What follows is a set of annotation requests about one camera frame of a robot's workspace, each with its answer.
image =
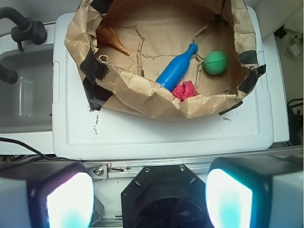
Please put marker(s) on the black octagonal mount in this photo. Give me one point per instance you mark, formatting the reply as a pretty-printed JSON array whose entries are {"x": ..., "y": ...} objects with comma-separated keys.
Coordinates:
[{"x": 169, "y": 196}]

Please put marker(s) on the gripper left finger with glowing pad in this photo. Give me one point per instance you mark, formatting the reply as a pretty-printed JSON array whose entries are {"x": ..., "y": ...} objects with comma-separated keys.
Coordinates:
[{"x": 50, "y": 194}]

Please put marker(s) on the crumpled red paper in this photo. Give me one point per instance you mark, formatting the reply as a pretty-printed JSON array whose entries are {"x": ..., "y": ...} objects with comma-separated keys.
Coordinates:
[{"x": 184, "y": 91}]

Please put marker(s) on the grey sink basin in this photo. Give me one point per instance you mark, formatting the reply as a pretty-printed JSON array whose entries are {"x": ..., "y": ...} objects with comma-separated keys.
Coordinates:
[{"x": 26, "y": 106}]

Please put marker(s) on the blue plastic bottle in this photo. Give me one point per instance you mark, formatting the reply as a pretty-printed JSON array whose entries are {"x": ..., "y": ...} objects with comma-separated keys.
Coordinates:
[{"x": 177, "y": 68}]

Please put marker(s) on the green dimpled ball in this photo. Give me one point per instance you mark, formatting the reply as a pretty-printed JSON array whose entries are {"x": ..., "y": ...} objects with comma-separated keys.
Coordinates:
[{"x": 215, "y": 63}]

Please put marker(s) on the black faucet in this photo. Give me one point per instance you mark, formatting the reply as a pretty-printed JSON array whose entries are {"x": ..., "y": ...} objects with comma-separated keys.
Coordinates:
[{"x": 26, "y": 29}]

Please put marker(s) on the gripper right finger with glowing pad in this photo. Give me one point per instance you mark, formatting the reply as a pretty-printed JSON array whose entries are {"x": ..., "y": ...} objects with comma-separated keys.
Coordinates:
[{"x": 256, "y": 192}]

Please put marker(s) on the white plastic container lid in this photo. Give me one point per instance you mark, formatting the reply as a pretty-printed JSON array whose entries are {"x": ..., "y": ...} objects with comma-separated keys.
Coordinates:
[{"x": 106, "y": 134}]

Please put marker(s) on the brown paper bag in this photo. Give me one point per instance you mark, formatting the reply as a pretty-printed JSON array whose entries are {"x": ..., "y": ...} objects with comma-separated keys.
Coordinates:
[{"x": 155, "y": 32}]

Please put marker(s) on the white power adapter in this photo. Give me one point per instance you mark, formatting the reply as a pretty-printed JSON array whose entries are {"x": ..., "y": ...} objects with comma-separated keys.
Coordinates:
[{"x": 296, "y": 47}]

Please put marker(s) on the aluminium frame rail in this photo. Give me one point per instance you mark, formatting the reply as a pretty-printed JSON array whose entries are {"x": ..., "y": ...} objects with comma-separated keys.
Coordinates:
[{"x": 102, "y": 170}]

